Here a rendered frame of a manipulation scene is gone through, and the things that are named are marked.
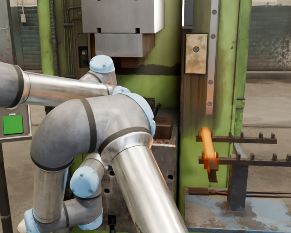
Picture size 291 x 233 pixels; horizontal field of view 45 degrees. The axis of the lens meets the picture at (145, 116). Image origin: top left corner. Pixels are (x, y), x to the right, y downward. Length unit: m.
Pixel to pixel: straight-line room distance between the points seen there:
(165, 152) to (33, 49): 6.56
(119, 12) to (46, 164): 0.86
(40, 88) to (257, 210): 0.97
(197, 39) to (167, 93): 0.51
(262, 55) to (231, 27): 6.13
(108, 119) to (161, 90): 1.28
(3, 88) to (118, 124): 0.25
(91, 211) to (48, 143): 0.39
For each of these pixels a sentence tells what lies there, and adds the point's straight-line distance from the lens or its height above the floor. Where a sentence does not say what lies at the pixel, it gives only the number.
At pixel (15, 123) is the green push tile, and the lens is 1.54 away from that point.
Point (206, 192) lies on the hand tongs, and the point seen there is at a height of 0.73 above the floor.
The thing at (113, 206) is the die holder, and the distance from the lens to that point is 1.67.
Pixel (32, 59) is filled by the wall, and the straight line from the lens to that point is 7.91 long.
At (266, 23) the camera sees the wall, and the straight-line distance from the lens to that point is 7.66.
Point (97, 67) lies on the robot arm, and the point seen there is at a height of 1.29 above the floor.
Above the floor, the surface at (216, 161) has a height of 0.99.
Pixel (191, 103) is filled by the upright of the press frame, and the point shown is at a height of 1.04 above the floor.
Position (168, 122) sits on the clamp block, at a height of 0.98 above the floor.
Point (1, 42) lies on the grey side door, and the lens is 8.12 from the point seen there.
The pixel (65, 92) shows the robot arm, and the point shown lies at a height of 1.27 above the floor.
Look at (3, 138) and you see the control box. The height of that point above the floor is 0.96.
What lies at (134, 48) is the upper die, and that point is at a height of 1.31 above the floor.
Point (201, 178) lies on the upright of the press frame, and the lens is 1.77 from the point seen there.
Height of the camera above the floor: 1.47
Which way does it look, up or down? 17 degrees down
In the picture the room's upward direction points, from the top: straight up
